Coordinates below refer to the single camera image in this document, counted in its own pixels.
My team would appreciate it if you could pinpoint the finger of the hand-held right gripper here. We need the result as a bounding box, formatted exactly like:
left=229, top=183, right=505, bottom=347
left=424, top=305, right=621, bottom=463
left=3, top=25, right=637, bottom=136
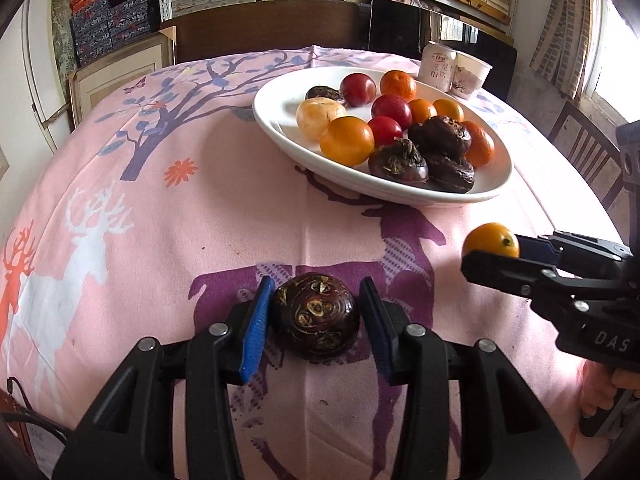
left=460, top=249, right=561, bottom=313
left=517, top=230, right=633, bottom=266

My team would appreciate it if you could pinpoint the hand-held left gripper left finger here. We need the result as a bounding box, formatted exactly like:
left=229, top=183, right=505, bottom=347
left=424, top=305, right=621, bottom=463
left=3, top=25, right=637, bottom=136
left=52, top=276, right=277, bottom=480

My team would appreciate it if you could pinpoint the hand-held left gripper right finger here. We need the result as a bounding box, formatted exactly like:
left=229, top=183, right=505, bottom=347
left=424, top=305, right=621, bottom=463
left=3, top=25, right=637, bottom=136
left=359, top=276, right=583, bottom=480

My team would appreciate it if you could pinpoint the small yellow orange with spot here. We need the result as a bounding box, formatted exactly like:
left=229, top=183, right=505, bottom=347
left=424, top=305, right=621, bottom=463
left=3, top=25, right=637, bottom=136
left=462, top=222, right=521, bottom=259

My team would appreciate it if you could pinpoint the dark brown water chestnut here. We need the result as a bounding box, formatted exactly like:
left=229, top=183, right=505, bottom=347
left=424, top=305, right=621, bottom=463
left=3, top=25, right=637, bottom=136
left=305, top=85, right=347, bottom=106
left=270, top=272, right=361, bottom=361
left=407, top=115, right=472, bottom=158

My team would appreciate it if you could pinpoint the wrinkled water chestnut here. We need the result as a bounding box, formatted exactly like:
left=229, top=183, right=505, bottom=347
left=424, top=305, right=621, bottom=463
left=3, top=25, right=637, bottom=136
left=425, top=152, right=476, bottom=194

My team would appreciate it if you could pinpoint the dark red plum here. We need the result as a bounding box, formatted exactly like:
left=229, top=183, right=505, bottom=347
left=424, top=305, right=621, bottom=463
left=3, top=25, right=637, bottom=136
left=340, top=73, right=377, bottom=108
left=371, top=93, right=413, bottom=128
left=368, top=116, right=404, bottom=147

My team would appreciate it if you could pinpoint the white oval plate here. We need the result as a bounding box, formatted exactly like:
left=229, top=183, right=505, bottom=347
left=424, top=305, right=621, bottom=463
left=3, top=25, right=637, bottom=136
left=252, top=66, right=514, bottom=207

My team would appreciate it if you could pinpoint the person's right hand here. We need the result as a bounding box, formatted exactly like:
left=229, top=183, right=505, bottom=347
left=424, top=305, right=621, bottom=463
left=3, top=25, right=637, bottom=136
left=580, top=360, right=640, bottom=418

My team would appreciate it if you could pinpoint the dark wooden chair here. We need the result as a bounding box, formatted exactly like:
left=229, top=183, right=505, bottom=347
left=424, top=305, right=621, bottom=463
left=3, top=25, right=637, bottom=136
left=547, top=100, right=627, bottom=202

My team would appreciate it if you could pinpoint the large orange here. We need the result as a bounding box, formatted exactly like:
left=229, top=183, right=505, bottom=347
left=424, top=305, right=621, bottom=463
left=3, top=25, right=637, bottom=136
left=462, top=120, right=496, bottom=169

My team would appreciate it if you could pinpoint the pink printed tablecloth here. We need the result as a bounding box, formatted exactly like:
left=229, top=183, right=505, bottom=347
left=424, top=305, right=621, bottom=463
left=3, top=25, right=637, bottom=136
left=0, top=45, right=626, bottom=480

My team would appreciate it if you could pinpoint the water chestnut with sprout tuft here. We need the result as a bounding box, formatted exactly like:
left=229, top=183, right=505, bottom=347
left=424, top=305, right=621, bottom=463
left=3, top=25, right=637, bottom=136
left=368, top=137, right=430, bottom=184

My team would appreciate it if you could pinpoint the white paper cup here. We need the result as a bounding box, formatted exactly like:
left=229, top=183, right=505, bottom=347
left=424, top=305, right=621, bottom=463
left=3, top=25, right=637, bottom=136
left=450, top=51, right=494, bottom=101

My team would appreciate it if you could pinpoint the white beverage can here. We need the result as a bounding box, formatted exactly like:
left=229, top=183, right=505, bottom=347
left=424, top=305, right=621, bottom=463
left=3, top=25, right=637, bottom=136
left=417, top=41, right=458, bottom=93

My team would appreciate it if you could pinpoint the pale yellow round fruit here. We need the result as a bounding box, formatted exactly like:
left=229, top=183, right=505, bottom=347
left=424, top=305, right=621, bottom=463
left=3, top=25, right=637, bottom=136
left=296, top=98, right=346, bottom=142

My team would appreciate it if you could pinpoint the bright window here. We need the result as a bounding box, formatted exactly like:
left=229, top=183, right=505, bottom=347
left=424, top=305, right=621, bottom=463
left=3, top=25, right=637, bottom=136
left=580, top=0, right=640, bottom=107

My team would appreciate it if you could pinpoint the black glossy cabinet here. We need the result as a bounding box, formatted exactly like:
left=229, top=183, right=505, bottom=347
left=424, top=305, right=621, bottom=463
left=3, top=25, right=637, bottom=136
left=367, top=0, right=518, bottom=102

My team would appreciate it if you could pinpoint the brown wooden board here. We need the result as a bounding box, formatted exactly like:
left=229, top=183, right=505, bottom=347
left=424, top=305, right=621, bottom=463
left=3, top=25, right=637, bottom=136
left=160, top=0, right=372, bottom=64

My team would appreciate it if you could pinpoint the stack of blue patterned boxes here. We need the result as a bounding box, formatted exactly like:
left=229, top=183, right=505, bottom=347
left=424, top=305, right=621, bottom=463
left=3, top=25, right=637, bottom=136
left=70, top=0, right=156, bottom=60

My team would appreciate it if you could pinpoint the white metal shelf rack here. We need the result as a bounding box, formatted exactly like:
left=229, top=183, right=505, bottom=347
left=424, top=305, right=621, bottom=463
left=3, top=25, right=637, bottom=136
left=157, top=0, right=518, bottom=46

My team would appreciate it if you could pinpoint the white leaning board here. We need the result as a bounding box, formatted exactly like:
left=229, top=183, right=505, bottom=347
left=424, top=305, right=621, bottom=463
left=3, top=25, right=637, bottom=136
left=22, top=0, right=72, bottom=128

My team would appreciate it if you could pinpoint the green marbled panel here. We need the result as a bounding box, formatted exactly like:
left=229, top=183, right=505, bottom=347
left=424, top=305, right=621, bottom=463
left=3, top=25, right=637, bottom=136
left=50, top=0, right=79, bottom=68

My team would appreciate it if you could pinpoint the black cable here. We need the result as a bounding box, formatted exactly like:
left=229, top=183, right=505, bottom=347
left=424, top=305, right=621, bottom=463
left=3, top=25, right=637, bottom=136
left=0, top=377, right=68, bottom=447

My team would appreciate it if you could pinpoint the light wooden picture frame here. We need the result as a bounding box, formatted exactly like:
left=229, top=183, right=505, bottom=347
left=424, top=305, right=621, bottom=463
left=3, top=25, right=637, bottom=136
left=69, top=27, right=177, bottom=117

